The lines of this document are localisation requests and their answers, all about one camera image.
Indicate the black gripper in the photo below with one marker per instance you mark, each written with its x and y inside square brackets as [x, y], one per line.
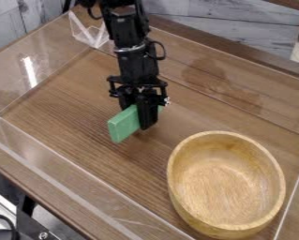
[136, 85]

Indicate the green rectangular block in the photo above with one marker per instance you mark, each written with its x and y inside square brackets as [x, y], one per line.
[123, 124]

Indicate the brown wooden bowl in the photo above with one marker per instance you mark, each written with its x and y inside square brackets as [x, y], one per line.
[226, 184]

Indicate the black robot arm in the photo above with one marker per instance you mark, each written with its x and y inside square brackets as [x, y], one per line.
[126, 21]

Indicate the clear acrylic tray walls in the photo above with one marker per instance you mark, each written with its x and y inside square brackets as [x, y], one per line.
[104, 186]

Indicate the clear acrylic corner bracket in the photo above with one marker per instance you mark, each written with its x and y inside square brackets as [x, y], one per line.
[94, 36]

